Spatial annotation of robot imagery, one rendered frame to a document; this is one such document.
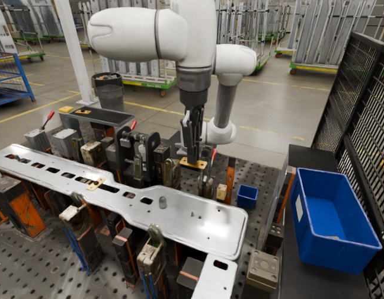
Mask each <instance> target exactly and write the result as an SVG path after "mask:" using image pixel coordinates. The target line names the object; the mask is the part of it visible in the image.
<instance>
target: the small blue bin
mask: <svg viewBox="0 0 384 299"><path fill-rule="evenodd" d="M257 195H258V189H257V188H254V187H250V186H246V185H240V186H239V189H238V193H237V205H238V206H242V207H244V208H248V209H253V207H254V205H255V201H256V200H257Z"/></svg>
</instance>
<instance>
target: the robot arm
mask: <svg viewBox="0 0 384 299"><path fill-rule="evenodd" d="M87 32H88V39H89V42H90V45H91V46H92V48H93V49H94V50H95V51H96V52H97V53H98V54H99V55H101V56H103V57H105V58H108V59H112V60H115V61H123V62H131V63H141V62H149V61H151V60H157V59H165V60H169V61H175V69H176V84H177V87H178V88H179V91H180V102H181V103H182V104H183V105H185V111H184V115H185V118H184V119H181V120H180V123H181V143H175V147H177V148H179V150H178V151H177V155H186V156H187V163H189V164H193V165H196V164H197V161H198V160H199V159H200V158H201V152H202V150H203V147H204V145H205V144H213V145H226V144H230V143H232V142H233V141H235V140H236V137H237V132H238V131H237V128H236V126H235V125H234V124H233V123H232V122H231V121H230V115H231V111H232V106H233V102H234V99H235V94H236V89H237V86H238V84H239V83H240V82H241V80H242V79H243V78H244V76H249V75H250V74H252V73H253V72H254V70H255V68H256V63H257V55H256V53H255V52H254V51H253V50H252V49H251V48H248V47H246V46H242V45H238V44H216V39H217V22H216V9H215V2H214V0H171V2H170V9H147V8H135V7H124V8H109V9H105V10H102V11H100V12H97V13H96V14H94V15H93V16H92V17H91V19H90V20H89V22H88V26H87ZM212 75H217V78H218V80H219V84H218V89H217V98H216V107H215V115H214V118H212V119H211V121H210V122H204V121H203V116H204V108H205V103H207V98H208V88H209V87H210V86H211V79H212Z"/></svg>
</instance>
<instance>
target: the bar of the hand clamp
mask: <svg viewBox="0 0 384 299"><path fill-rule="evenodd" d="M201 154H202V161H205V162H207V165H206V166H205V168H204V169H203V170H202V169H201V174H200V185H201V184H202V183H203V181H202V180H203V176H204V175H205V176H207V181H206V186H208V182H209V179H210V171H211V165H212V155H213V147H211V146H208V145H204V147H203V150H202V152H201Z"/></svg>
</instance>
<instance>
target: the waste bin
mask: <svg viewBox="0 0 384 299"><path fill-rule="evenodd" d="M91 84H92V88H93V89H94V93H95V96H96V97H98V99H99V101H100V105H101V108H102V109H108V110H114V111H118V112H124V113H125V109H124V100H123V94H125V92H124V86H123V81H122V76H121V75H120V74H118V73H115V72H102V73H98V74H94V75H92V76H91Z"/></svg>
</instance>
